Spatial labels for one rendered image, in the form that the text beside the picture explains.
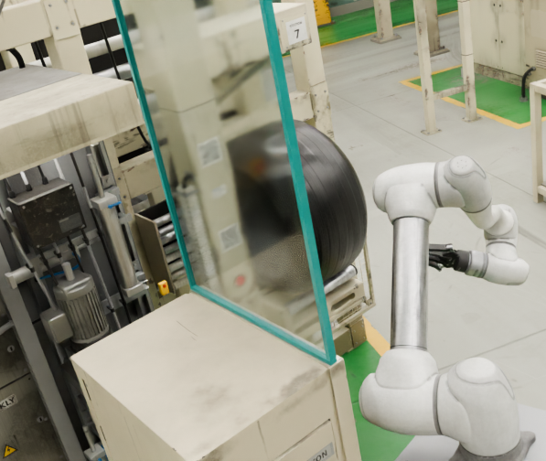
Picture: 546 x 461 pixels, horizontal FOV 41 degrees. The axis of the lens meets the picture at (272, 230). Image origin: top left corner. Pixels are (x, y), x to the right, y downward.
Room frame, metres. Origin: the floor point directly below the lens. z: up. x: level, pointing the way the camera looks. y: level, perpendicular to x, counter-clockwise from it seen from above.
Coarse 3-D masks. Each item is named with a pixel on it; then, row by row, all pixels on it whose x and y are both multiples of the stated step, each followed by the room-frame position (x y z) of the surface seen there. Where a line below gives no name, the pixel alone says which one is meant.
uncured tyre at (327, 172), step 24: (312, 144) 2.20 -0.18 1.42; (336, 144) 2.27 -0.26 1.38; (312, 168) 2.12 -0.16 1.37; (336, 168) 2.15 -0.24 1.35; (312, 192) 2.06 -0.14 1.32; (336, 192) 2.09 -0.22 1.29; (360, 192) 2.14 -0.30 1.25; (312, 216) 2.03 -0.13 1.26; (336, 216) 2.06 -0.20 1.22; (360, 216) 2.12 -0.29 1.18; (336, 240) 2.05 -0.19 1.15; (360, 240) 2.13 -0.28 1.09; (336, 264) 2.09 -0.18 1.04
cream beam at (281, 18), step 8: (280, 8) 2.66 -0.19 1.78; (288, 8) 2.63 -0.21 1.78; (296, 8) 2.65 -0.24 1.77; (304, 8) 2.67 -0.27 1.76; (280, 16) 2.61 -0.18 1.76; (288, 16) 2.63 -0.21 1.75; (296, 16) 2.64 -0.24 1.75; (280, 24) 2.60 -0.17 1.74; (280, 32) 2.60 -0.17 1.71; (280, 40) 2.60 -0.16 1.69; (304, 40) 2.65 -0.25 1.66; (288, 48) 2.61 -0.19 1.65
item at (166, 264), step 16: (160, 208) 2.54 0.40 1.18; (144, 224) 2.43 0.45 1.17; (160, 224) 2.39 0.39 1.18; (144, 240) 2.47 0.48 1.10; (160, 240) 2.37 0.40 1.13; (176, 240) 2.56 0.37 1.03; (160, 256) 2.38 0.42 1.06; (176, 256) 2.41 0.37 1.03; (160, 272) 2.42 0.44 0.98; (176, 272) 2.40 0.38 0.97; (176, 288) 2.38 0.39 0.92
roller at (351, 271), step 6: (348, 270) 2.24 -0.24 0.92; (354, 270) 2.25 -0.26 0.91; (336, 276) 2.22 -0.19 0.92; (342, 276) 2.22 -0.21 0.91; (348, 276) 2.23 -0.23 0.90; (324, 282) 2.19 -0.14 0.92; (330, 282) 2.19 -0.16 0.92; (336, 282) 2.20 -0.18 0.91; (342, 282) 2.21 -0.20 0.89; (324, 288) 2.17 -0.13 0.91; (330, 288) 2.18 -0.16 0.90
